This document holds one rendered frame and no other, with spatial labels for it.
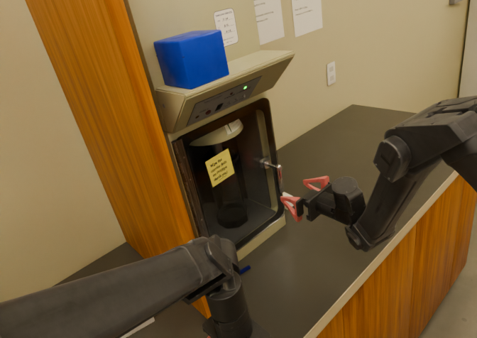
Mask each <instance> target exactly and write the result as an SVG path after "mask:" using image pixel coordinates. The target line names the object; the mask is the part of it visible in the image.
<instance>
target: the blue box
mask: <svg viewBox="0 0 477 338"><path fill-rule="evenodd" d="M153 44H154V47H155V51H156V56H157V57H158V62H159V65H160V69H161V72H162V75H163V79H164V83H165V85H167V86H171V87H180V88H185V89H194V88H196V87H199V86H202V85H205V84H207V83H209V82H212V81H214V80H217V79H220V78H222V77H225V76H227V75H229V68H228V63H227V59H226V53H225V48H224V42H223V38H222V33H221V30H205V31H190V32H187V33H182V34H179V35H176V36H172V37H169V38H164V39H162V40H157V41H155V42H154V43H153Z"/></svg>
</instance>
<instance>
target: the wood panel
mask: <svg viewBox="0 0 477 338"><path fill-rule="evenodd" d="M25 1H26V4H27V7H28V9H29V11H30V13H31V16H32V18H33V21H34V23H35V26H36V28H37V30H38V33H39V35H40V38H41V40H42V42H43V45H44V47H45V49H46V52H47V54H48V57H49V58H50V61H51V63H52V66H53V68H54V71H55V74H56V75H57V78H58V80H59V82H60V85H61V87H62V90H63V92H64V94H65V97H66V99H67V102H68V104H69V106H70V108H71V111H72V114H73V116H74V118H75V121H76V122H77V125H78V128H79V130H80V133H81V135H82V137H83V139H84V142H85V144H86V147H87V149H88V151H89V154H90V156H91V158H92V161H93V163H94V166H95V168H96V170H97V173H98V175H99V178H100V180H101V182H102V185H103V187H104V189H105V192H106V195H107V197H108V198H109V201H110V203H111V206H112V209H113V211H114V214H115V215H116V218H117V220H118V223H119V225H120V227H121V230H122V232H123V234H124V237H125V239H126V242H128V243H129V244H130V245H131V246H132V247H133V248H134V249H135V250H136V251H137V252H138V253H139V254H140V255H141V256H142V257H143V258H144V259H146V258H150V257H153V256H157V255H159V254H163V253H165V252H166V251H168V250H170V249H172V248H175V247H176V246H179V245H182V244H186V243H187V242H188V241H190V240H192V239H195V237H194V233H193V230H192V226H191V224H190V219H189V217H188V214H187V210H186V207H185V203H184V200H183V198H182V193H181V191H180V186H179V184H178V181H177V177H176V174H175V170H174V168H173V164H172V161H171V157H170V154H169V150H168V147H167V144H166V141H165V137H164V134H163V130H162V127H161V125H160V120H159V118H158V113H157V111H156V108H155V104H154V101H153V97H152V94H151V92H150V87H149V85H148V81H147V78H146V74H145V71H144V69H143V64H142V62H141V57H140V55H139V51H138V48H137V45H136V41H135V38H134V35H133V31H132V28H131V24H130V21H129V19H128V14H127V12H126V8H125V5H124V1H123V0H25Z"/></svg>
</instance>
